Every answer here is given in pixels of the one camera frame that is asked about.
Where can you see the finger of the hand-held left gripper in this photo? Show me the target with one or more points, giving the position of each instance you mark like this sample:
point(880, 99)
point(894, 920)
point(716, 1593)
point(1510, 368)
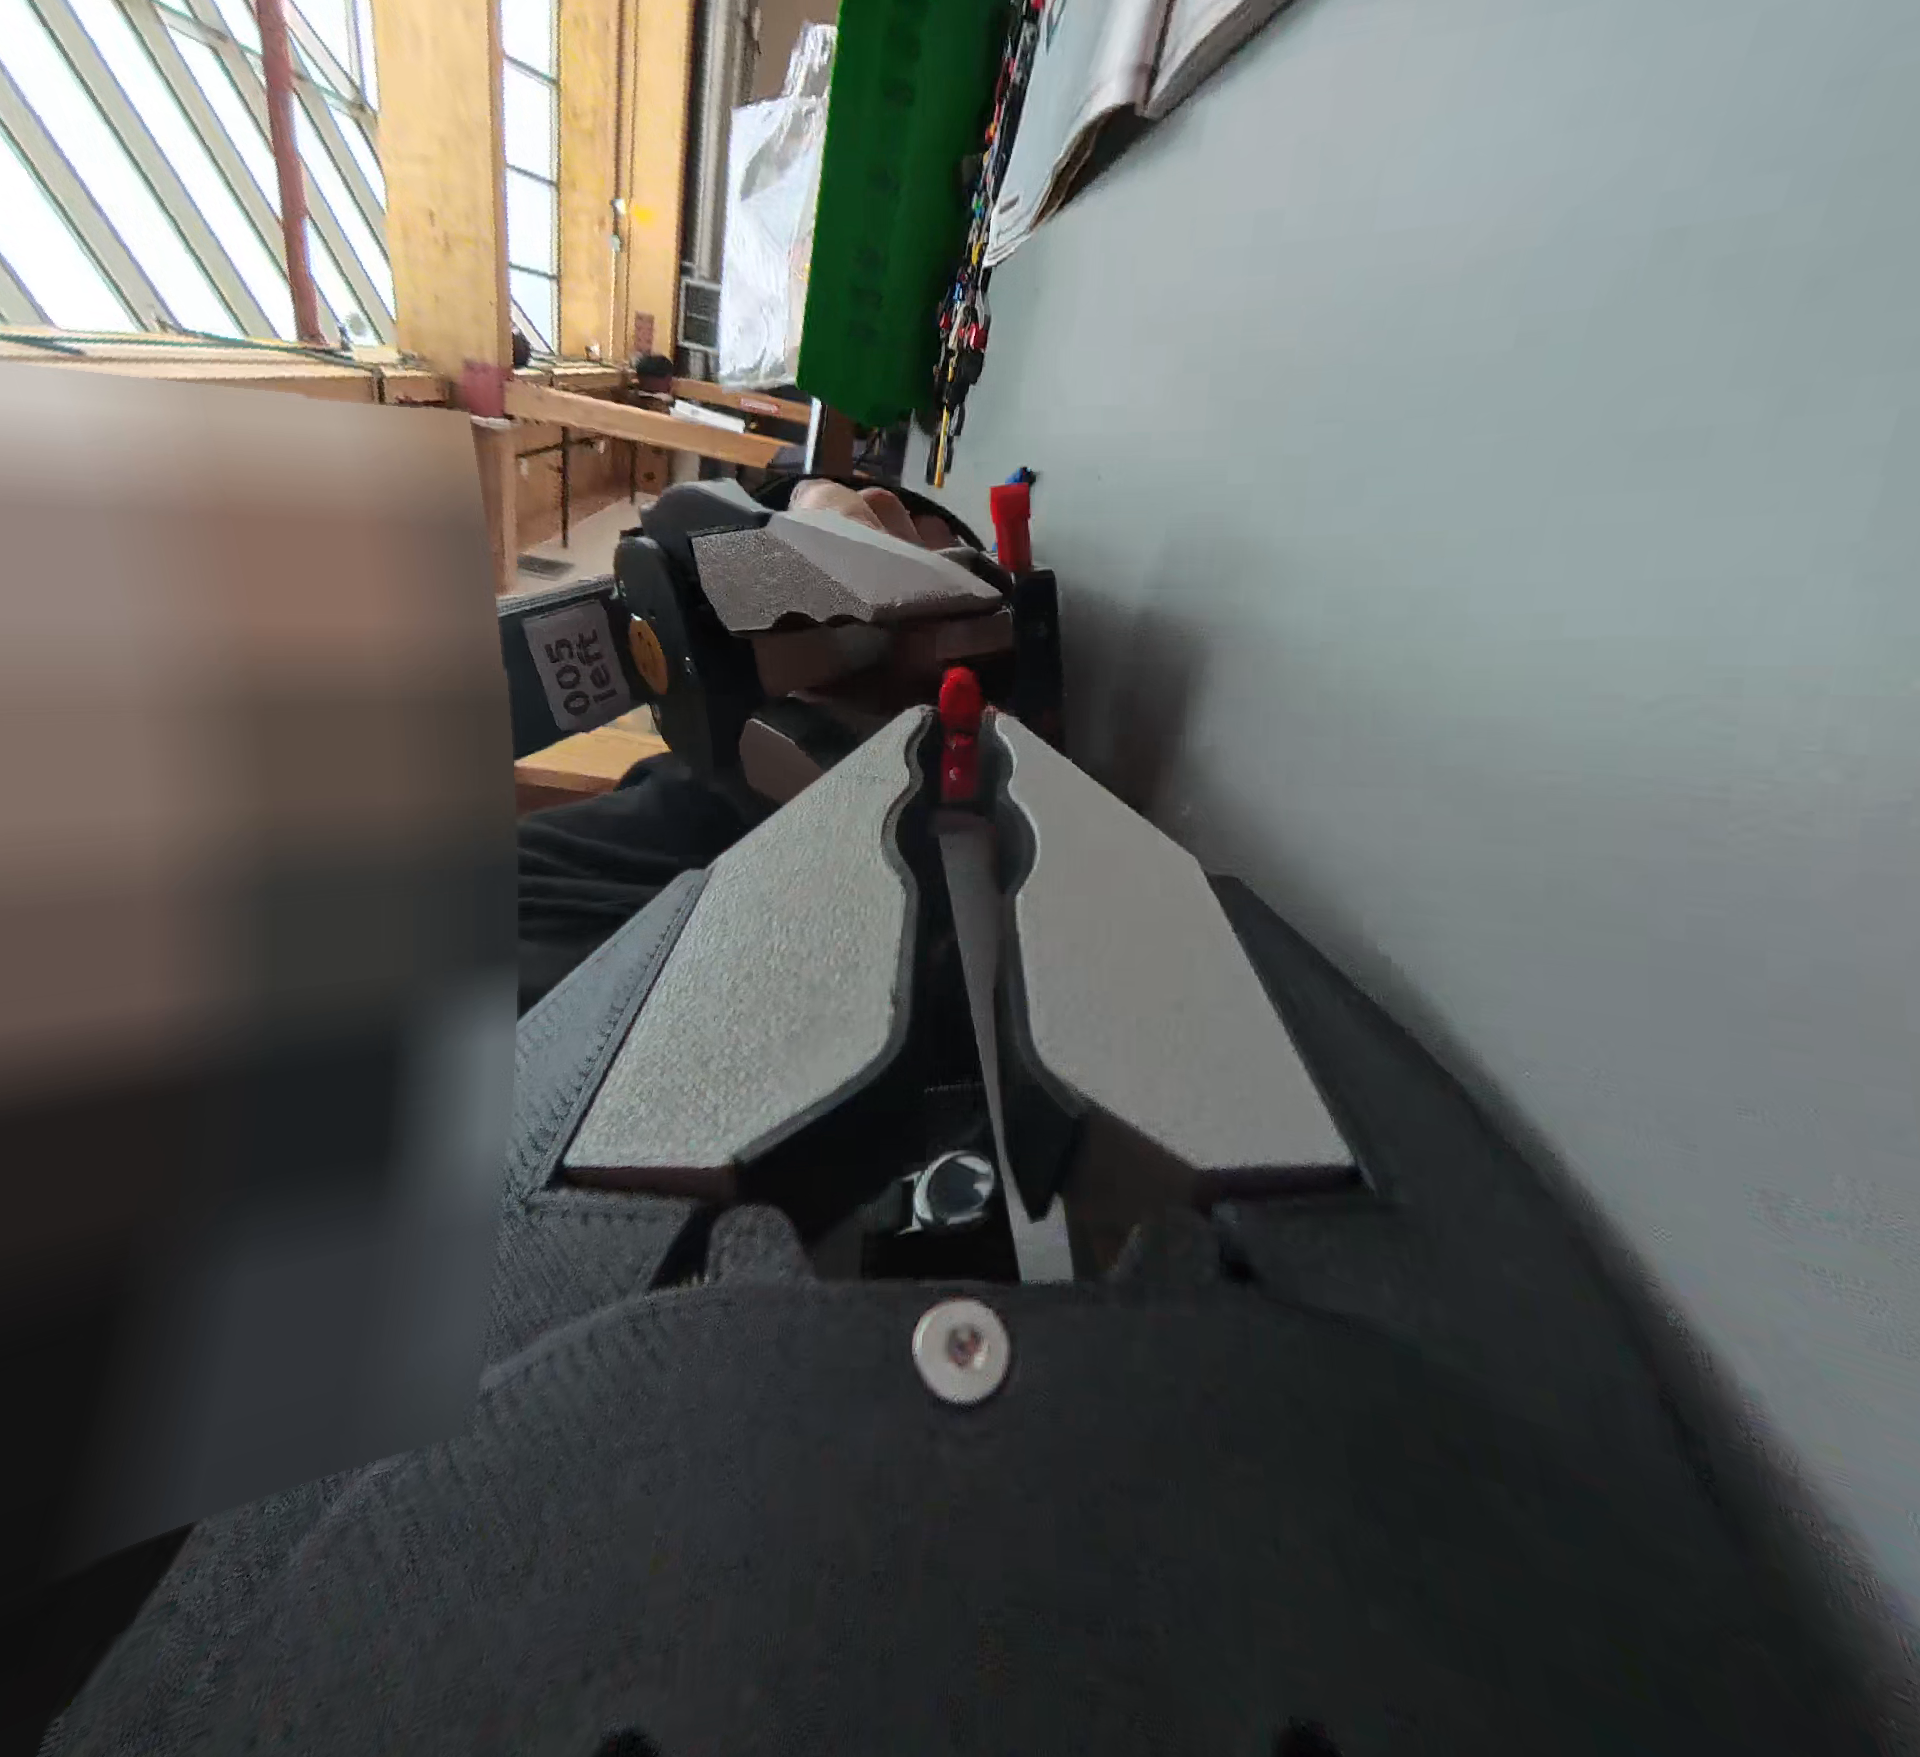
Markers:
point(795, 755)
point(839, 579)

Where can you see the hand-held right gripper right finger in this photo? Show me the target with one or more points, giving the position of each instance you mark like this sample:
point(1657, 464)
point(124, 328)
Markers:
point(1170, 1021)

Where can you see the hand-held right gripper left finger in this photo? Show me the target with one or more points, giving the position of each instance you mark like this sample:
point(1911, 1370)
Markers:
point(751, 1007)

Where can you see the thin red three-hole lego beam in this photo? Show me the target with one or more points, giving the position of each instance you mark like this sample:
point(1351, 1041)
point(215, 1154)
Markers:
point(960, 737)

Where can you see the black lego frame assembly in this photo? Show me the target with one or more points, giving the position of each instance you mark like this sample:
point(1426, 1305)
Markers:
point(1035, 647)

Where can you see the pile of lego pieces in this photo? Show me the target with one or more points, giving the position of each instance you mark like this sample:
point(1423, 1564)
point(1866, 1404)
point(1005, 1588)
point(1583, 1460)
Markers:
point(974, 303)

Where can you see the clear bag of lego parts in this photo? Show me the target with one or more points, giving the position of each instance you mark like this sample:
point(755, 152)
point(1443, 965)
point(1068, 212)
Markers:
point(774, 226)

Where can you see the person's left hand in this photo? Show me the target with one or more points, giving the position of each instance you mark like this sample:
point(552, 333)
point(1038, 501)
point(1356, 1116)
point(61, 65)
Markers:
point(879, 508)

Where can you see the black round badge reel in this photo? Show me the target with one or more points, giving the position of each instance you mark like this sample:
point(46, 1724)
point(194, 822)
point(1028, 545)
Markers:
point(953, 1191)

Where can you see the green plastic bin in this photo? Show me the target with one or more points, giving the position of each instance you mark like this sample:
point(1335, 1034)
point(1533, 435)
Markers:
point(900, 168)

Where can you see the red vertical pipe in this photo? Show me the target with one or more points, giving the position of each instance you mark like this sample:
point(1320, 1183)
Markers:
point(285, 107)

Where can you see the large paned window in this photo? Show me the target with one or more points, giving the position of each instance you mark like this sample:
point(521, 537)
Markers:
point(136, 91)

